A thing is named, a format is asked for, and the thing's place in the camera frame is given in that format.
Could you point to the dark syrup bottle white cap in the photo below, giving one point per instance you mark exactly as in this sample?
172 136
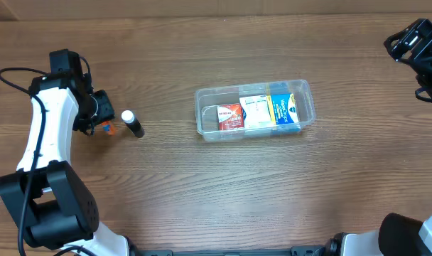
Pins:
132 123

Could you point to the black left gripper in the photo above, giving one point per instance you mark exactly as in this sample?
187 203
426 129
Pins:
104 107

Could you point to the clear plastic container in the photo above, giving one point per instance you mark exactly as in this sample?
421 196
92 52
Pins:
207 101

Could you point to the blue yellow lozenge box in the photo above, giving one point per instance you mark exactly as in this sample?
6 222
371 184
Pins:
282 108

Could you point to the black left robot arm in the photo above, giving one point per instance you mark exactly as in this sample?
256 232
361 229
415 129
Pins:
46 199

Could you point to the white plaster box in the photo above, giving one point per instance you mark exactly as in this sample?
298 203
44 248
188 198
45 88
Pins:
256 112

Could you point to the orange tablet tube white cap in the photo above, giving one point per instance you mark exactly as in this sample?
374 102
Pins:
109 128

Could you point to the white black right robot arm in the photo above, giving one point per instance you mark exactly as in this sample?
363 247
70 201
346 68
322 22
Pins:
398 235

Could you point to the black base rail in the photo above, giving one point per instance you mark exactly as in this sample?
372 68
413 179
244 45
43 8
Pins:
304 250

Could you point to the red medicine box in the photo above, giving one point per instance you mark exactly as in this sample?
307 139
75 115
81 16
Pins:
230 117

